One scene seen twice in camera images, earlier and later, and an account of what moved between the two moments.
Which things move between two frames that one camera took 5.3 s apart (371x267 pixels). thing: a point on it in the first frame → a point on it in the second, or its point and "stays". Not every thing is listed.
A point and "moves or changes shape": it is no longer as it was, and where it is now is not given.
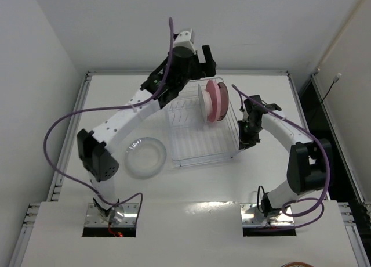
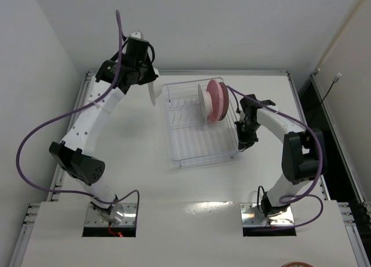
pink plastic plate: [213, 87] stays
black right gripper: [245, 137] stays
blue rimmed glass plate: [205, 103] stays
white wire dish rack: [193, 140] stays
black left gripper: [201, 67] → [149, 75]
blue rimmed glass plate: [145, 158] moves or changes shape
